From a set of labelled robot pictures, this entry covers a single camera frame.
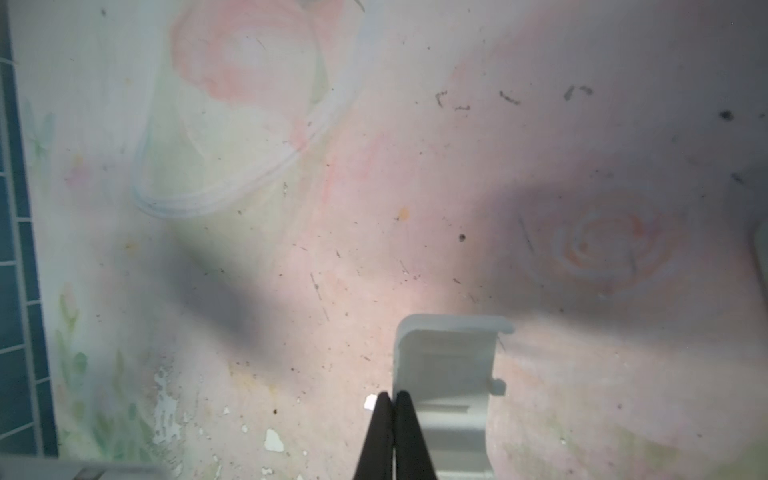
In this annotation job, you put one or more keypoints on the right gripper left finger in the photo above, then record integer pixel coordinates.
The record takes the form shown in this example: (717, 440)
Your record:
(376, 458)

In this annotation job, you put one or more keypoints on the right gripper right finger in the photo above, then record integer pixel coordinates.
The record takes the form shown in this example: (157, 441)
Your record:
(412, 459)

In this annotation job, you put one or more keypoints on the white battery cover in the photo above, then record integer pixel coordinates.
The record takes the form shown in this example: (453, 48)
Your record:
(445, 363)

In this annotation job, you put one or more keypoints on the white remote control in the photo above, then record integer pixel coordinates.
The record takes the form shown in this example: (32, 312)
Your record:
(760, 247)

